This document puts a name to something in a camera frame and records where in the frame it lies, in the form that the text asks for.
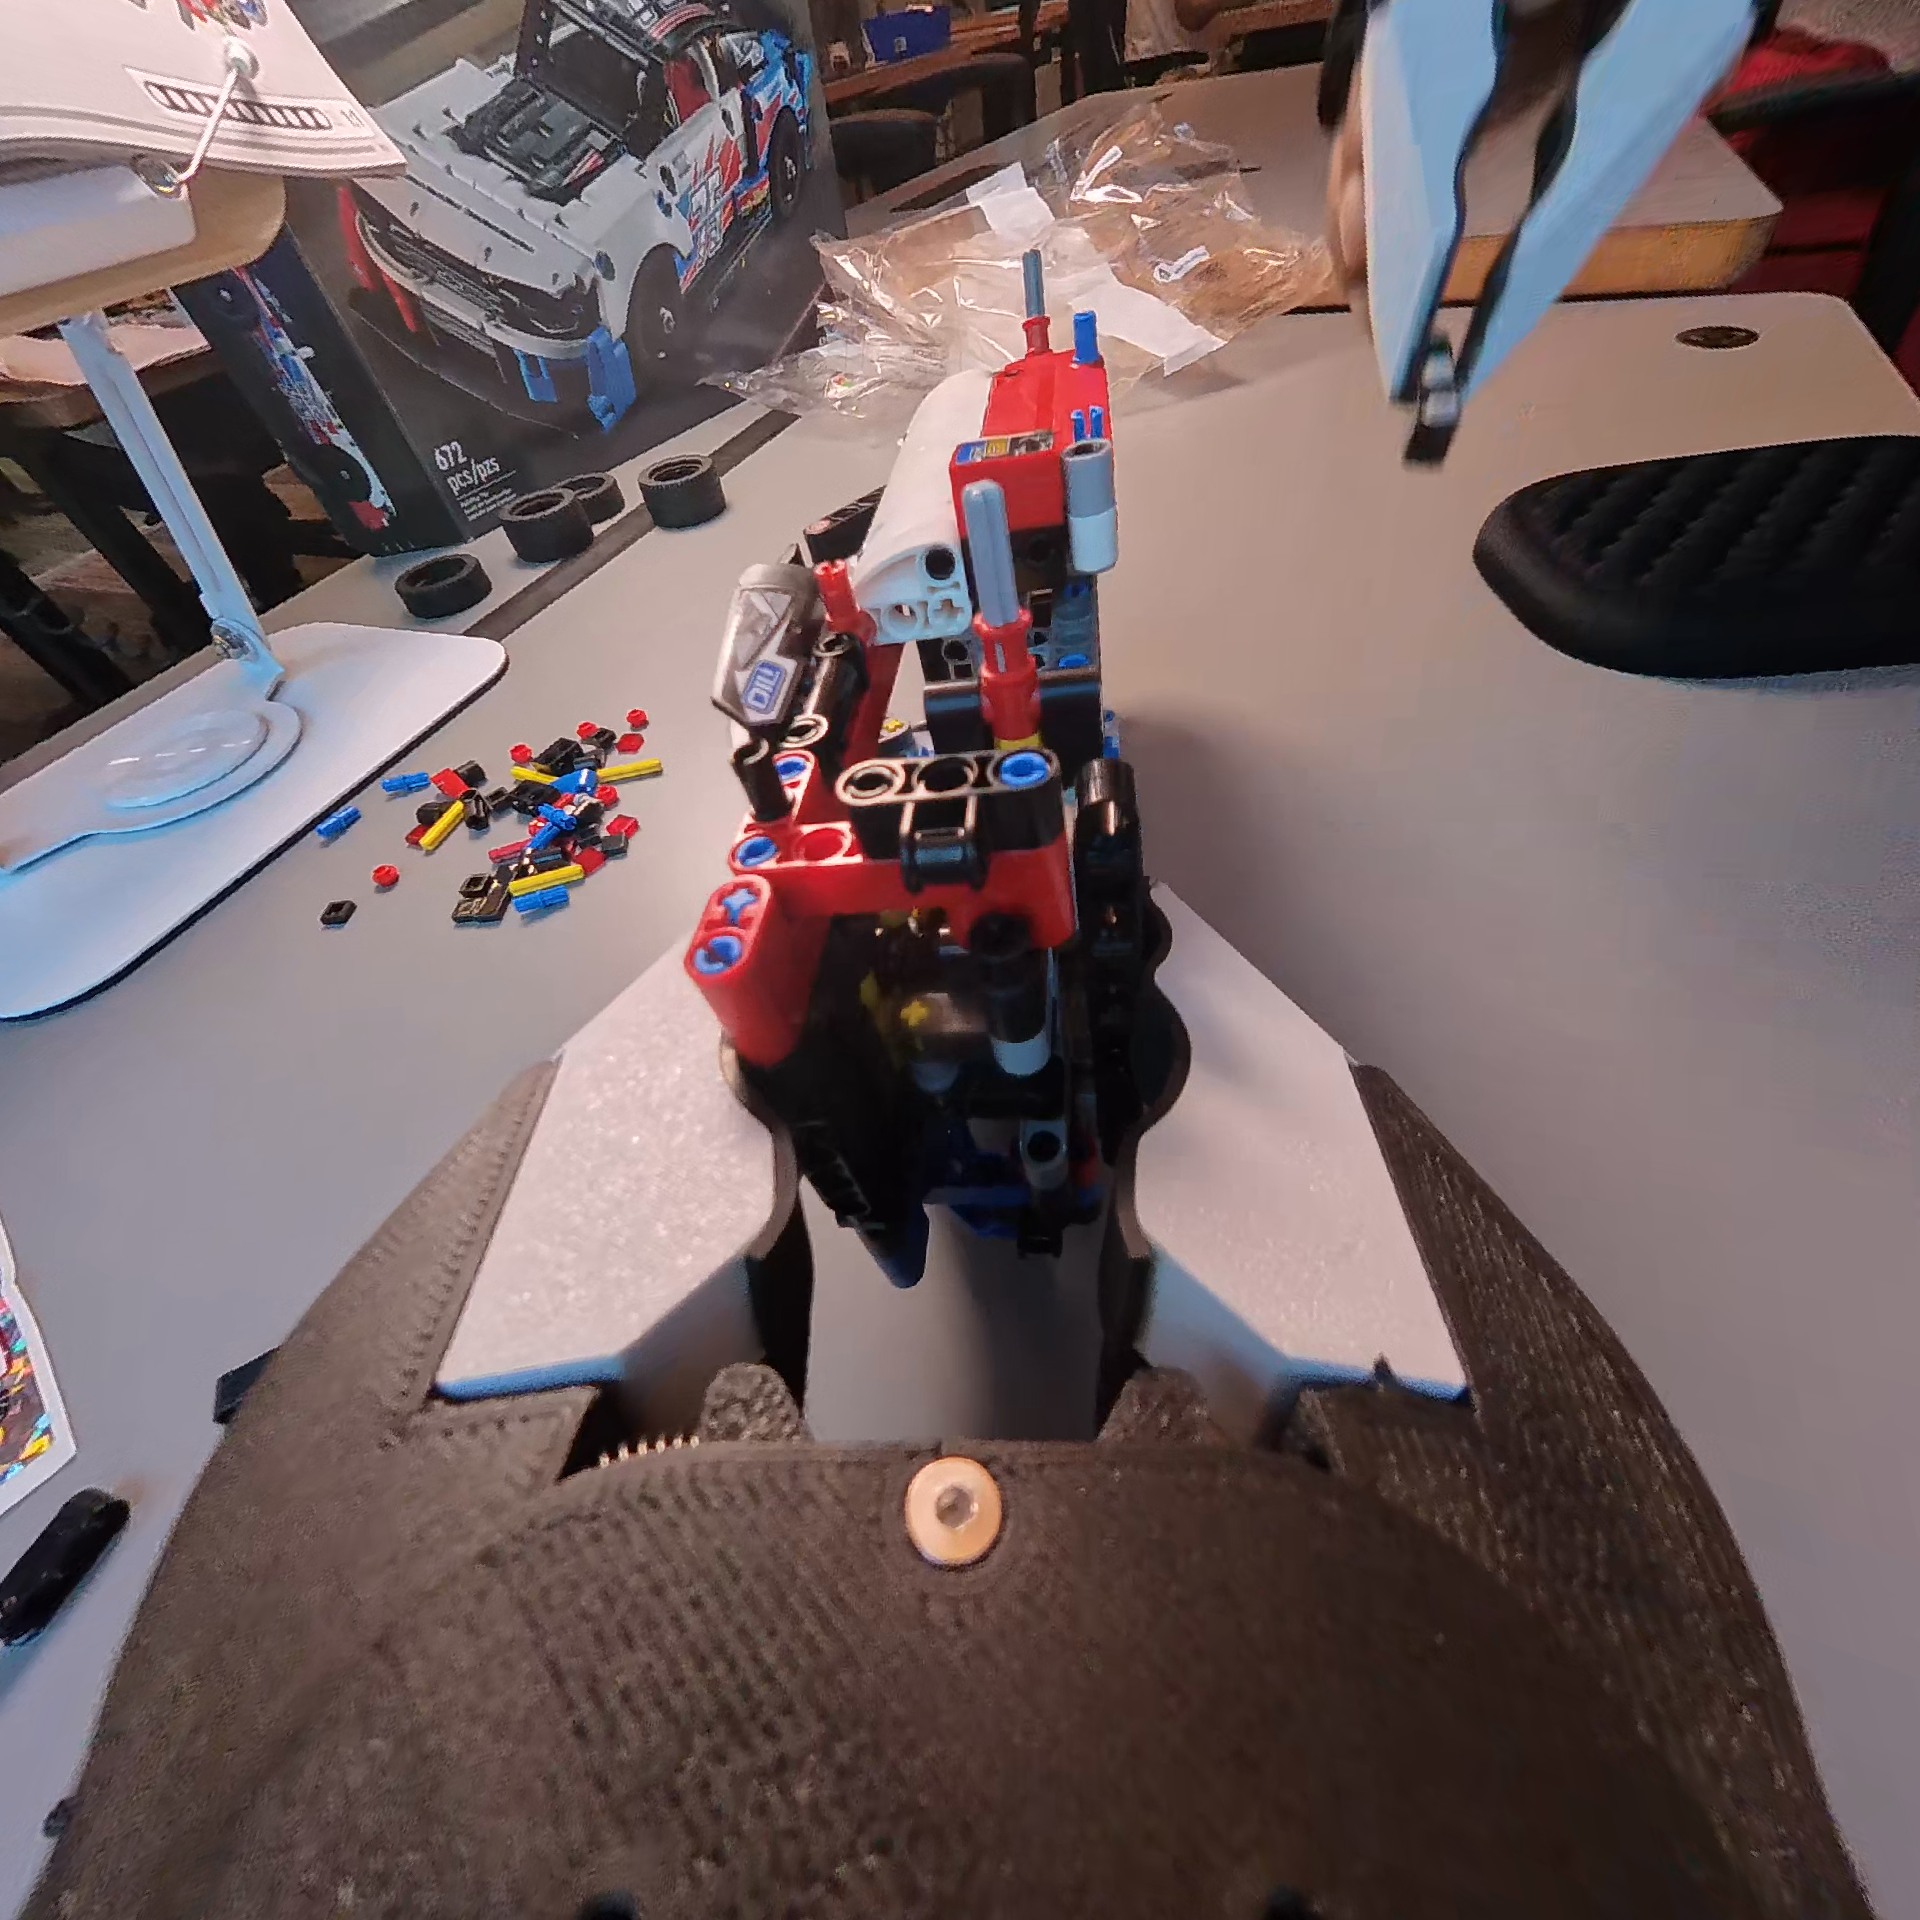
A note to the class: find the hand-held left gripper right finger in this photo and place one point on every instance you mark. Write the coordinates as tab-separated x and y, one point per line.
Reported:
1291	1201

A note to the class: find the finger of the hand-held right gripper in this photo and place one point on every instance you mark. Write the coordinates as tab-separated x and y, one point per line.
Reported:
1418	152
1636	107

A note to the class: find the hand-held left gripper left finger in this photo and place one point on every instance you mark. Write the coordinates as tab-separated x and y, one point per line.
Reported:
599	1201

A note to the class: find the long black lego beam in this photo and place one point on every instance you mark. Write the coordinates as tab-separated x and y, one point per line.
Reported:
1435	437

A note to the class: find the lego race car model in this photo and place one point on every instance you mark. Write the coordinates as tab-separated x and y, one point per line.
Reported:
1035	420

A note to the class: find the black lego tyre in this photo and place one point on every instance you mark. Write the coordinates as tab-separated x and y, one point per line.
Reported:
543	527
443	587
597	495
683	493

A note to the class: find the black lego connector piece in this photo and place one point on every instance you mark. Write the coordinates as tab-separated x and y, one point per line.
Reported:
61	1559

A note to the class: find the lego set box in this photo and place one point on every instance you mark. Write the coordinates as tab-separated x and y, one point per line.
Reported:
495	376

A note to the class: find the lego instruction booklet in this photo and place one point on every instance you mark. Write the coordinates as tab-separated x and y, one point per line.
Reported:
225	90

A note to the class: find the red office chair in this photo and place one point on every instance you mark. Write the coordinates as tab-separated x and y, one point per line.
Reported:
1845	195

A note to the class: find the black desk grommet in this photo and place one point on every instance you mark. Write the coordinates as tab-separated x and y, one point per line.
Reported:
1719	338

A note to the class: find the pile of small colourful pieces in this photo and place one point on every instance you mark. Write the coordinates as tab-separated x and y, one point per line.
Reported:
525	840

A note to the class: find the crumpled clear plastic bag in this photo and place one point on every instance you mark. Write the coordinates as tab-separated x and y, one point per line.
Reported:
1050	195

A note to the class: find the black textured wrist rest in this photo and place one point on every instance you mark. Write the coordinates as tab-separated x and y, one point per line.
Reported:
1695	554

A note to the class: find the black office chair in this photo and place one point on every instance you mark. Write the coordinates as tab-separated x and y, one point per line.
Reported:
930	135

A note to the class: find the white book stand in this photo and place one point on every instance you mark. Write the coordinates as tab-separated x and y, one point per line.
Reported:
347	720

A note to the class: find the holographic sticker sheet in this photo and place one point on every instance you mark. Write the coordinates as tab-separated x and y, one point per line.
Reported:
23	1397

